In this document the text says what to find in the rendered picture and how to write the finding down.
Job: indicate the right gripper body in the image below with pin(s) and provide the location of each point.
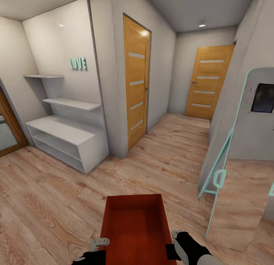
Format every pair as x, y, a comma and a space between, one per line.
171, 252

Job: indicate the standing mirror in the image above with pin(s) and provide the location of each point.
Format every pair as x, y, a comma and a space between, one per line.
247, 178

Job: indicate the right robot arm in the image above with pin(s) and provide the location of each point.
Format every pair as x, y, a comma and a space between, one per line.
188, 250

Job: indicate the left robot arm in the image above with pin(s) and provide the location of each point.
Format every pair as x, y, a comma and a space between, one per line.
94, 256

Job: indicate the storage box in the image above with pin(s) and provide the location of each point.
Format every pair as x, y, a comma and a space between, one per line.
137, 228

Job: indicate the decorative sign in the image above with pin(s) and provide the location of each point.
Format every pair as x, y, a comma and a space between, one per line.
77, 63

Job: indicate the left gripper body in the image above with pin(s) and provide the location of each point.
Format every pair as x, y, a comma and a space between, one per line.
99, 257

